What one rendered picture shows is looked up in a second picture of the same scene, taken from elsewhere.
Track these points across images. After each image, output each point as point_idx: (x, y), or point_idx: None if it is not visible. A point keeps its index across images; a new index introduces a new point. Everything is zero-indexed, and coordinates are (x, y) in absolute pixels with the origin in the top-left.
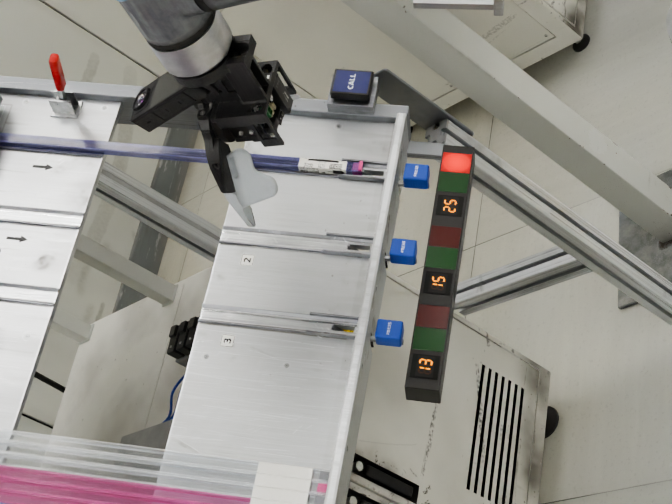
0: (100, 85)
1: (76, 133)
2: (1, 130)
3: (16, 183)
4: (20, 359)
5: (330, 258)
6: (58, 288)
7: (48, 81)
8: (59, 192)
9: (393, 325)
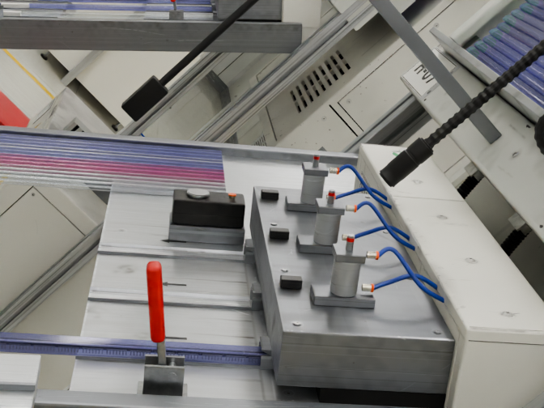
0: (106, 402)
1: (133, 368)
2: (261, 372)
3: (201, 325)
4: (121, 220)
5: None
6: (97, 250)
7: (208, 407)
8: (132, 316)
9: None
